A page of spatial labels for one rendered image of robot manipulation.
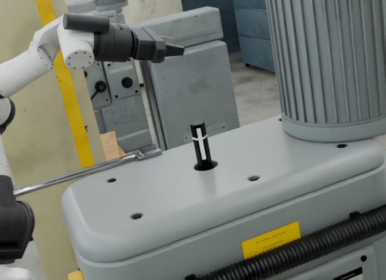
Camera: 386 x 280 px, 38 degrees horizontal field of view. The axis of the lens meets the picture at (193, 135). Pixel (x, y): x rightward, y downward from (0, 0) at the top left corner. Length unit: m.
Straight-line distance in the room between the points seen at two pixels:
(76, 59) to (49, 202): 1.50
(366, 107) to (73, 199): 0.45
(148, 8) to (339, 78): 8.48
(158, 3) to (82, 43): 8.09
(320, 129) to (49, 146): 1.86
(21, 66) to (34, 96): 1.23
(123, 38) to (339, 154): 0.63
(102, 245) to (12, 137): 1.87
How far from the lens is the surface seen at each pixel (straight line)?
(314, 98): 0.84
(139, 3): 9.21
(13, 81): 1.30
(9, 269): 1.22
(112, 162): 0.92
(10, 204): 1.24
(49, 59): 1.32
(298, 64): 0.84
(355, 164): 0.82
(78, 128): 2.57
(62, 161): 2.61
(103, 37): 1.26
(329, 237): 0.79
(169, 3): 9.36
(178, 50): 1.34
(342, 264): 0.89
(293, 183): 0.77
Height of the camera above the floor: 2.22
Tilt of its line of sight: 19 degrees down
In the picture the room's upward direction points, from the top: 11 degrees counter-clockwise
